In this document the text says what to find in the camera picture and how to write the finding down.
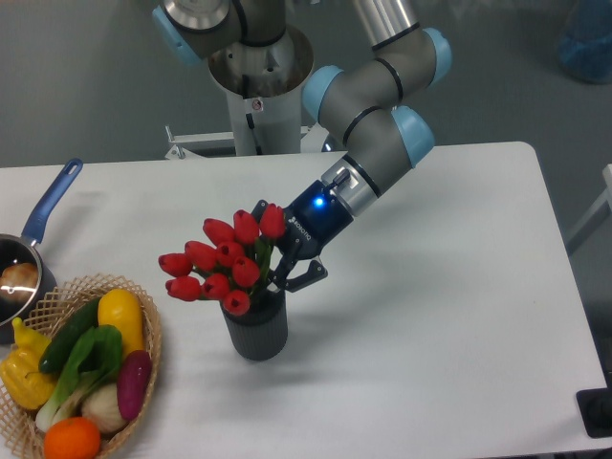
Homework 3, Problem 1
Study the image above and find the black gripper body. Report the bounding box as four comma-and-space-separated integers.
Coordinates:
277, 181, 354, 260

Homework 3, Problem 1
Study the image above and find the red tulip bouquet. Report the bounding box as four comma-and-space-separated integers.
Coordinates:
158, 204, 286, 317

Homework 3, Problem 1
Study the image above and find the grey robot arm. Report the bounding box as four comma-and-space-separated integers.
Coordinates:
152, 1, 452, 292

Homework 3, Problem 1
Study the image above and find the dark grey ribbed vase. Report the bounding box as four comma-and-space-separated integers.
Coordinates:
221, 291, 288, 361

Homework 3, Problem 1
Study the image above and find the yellow squash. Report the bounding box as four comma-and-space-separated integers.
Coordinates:
98, 289, 144, 360

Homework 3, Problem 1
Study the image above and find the purple eggplant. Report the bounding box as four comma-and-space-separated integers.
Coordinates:
117, 350, 152, 421

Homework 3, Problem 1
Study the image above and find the green bok choy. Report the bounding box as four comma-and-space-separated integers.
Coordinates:
35, 325, 122, 432

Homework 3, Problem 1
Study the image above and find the beige garlic bulb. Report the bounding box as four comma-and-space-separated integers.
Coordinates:
80, 382, 127, 434

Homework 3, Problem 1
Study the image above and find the dark green cucumber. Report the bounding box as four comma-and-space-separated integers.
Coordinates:
38, 296, 101, 374

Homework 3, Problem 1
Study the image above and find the bread roll in saucepan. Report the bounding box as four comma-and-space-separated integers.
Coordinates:
1, 263, 38, 304

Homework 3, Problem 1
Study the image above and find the orange fruit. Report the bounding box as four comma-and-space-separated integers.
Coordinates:
43, 417, 101, 459

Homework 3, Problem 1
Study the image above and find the yellow bell pepper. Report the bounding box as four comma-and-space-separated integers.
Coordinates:
1, 317, 57, 410

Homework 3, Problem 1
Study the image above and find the white furniture leg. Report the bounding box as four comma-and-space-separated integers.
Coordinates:
565, 164, 611, 256

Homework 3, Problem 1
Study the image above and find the woven wicker basket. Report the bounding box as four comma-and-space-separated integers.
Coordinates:
1, 273, 162, 458

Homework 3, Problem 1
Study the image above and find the blue translucent bag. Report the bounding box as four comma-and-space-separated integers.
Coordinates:
557, 0, 611, 84

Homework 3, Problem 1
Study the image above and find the black device at table edge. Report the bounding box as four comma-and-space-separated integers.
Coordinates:
576, 388, 611, 438

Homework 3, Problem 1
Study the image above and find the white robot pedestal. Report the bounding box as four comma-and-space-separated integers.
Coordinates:
208, 25, 314, 156

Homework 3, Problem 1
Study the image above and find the blue handled saucepan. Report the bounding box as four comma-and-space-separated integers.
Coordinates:
1, 158, 83, 345

